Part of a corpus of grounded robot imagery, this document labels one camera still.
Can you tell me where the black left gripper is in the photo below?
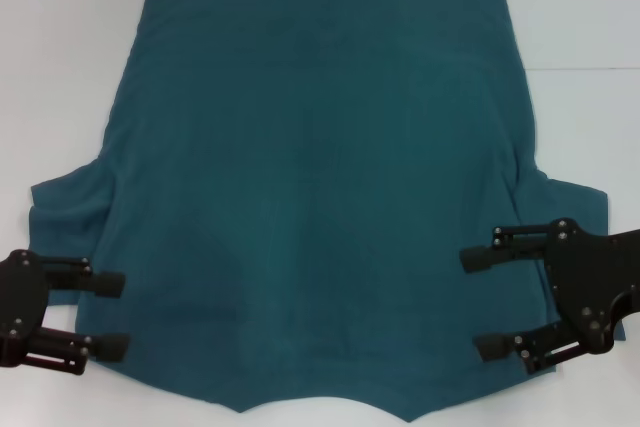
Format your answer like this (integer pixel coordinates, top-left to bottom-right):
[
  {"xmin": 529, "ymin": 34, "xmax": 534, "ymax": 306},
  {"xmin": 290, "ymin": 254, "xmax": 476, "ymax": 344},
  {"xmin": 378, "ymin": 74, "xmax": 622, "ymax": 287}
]
[{"xmin": 0, "ymin": 249, "xmax": 132, "ymax": 374}]

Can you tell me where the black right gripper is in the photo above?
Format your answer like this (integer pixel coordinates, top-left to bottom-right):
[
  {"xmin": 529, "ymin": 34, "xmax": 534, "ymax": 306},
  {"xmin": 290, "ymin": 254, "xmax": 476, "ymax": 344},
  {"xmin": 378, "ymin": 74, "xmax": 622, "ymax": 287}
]
[{"xmin": 459, "ymin": 218, "xmax": 640, "ymax": 374}]

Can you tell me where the teal blue shirt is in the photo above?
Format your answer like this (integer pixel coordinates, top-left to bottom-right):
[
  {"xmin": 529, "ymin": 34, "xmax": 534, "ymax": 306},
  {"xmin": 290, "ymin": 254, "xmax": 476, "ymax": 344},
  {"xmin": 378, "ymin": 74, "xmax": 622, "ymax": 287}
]
[{"xmin": 27, "ymin": 0, "xmax": 629, "ymax": 411}]

